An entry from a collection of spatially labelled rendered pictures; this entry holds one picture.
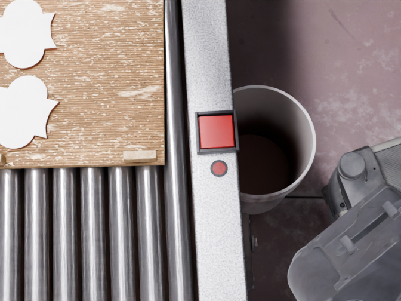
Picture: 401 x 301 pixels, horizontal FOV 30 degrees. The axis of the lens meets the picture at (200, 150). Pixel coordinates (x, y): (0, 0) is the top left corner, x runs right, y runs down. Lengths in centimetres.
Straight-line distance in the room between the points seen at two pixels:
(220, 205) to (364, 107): 113
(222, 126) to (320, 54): 111
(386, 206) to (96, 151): 78
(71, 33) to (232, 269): 52
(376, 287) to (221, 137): 76
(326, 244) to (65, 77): 84
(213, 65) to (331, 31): 110
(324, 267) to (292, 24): 186
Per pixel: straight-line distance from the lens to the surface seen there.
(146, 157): 129
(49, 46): 140
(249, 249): 139
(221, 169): 133
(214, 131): 134
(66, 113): 136
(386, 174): 208
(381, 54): 245
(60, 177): 135
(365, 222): 64
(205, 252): 130
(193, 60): 140
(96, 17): 142
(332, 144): 232
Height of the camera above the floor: 221
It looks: 75 degrees down
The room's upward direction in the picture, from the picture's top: 3 degrees counter-clockwise
